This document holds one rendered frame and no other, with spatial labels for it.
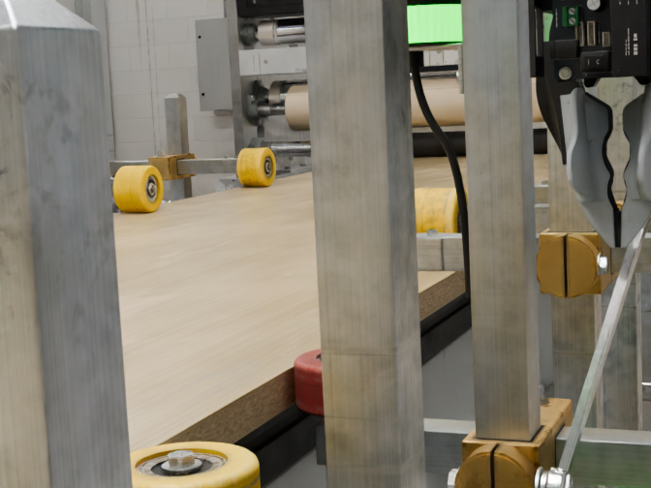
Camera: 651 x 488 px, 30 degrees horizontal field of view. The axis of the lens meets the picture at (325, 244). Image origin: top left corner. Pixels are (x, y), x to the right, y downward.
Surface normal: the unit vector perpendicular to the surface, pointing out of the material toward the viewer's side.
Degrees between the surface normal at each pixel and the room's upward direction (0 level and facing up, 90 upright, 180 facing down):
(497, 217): 90
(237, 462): 0
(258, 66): 90
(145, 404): 0
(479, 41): 90
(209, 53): 90
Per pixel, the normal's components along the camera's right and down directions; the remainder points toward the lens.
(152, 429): -0.05, -0.99
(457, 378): 0.93, 0.00
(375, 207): -0.36, 0.14
